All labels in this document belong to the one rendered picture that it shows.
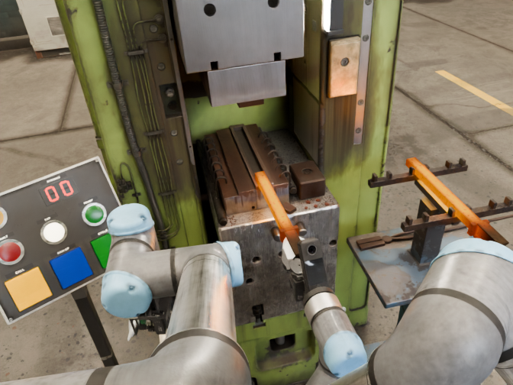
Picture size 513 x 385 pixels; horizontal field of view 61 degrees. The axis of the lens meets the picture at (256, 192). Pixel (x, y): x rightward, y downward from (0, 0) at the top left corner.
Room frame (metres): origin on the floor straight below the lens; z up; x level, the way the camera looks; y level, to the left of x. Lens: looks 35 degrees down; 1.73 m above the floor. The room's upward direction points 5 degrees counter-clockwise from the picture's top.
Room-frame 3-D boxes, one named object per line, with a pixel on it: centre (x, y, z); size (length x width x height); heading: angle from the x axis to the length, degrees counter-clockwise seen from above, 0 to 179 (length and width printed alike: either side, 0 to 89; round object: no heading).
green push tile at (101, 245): (0.84, 0.38, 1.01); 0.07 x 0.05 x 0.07; 126
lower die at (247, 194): (1.28, 0.04, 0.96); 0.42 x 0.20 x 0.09; 11
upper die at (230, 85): (1.28, 0.04, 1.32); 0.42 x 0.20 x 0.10; 11
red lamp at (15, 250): (0.76, 0.57, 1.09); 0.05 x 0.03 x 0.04; 101
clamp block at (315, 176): (1.16, -0.16, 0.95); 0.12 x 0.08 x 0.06; 11
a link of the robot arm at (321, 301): (0.59, -0.12, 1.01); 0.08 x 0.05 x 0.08; 101
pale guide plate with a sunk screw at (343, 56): (1.26, -0.29, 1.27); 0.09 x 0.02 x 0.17; 101
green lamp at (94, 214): (0.87, 0.41, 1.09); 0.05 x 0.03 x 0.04; 101
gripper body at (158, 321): (0.60, 0.22, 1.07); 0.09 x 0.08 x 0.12; 177
